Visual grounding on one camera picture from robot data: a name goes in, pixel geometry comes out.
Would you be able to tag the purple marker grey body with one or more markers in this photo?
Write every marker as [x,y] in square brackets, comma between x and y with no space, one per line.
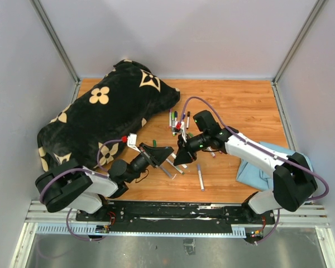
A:
[166,172]

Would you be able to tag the slotted cable duct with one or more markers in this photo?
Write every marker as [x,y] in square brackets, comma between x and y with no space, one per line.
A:
[86,230]

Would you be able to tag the black floral plush blanket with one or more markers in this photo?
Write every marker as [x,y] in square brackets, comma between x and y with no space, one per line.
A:
[89,129]

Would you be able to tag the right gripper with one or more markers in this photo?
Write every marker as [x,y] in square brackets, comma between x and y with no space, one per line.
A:
[185,154]

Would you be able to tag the lavender cap marker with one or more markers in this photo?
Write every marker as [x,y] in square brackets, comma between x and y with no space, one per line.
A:
[201,182]

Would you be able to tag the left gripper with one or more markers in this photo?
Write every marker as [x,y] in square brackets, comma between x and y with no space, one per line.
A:
[162,152]

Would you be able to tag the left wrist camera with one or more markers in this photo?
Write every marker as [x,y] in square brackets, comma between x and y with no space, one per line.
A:
[131,142]

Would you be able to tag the light green marker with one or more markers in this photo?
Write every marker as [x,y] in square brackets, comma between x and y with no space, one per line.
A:
[173,123]

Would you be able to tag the black cap whiteboard marker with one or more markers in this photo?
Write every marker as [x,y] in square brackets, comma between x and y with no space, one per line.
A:
[187,119]

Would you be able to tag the light blue marker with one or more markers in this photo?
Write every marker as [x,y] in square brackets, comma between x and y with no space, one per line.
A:
[174,157]

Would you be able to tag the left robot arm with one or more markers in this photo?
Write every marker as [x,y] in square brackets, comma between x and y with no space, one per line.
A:
[73,186]

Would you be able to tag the light blue cloth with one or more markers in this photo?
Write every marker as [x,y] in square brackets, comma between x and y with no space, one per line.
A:
[251,175]

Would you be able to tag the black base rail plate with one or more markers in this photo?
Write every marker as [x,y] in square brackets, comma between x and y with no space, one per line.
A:
[134,216]

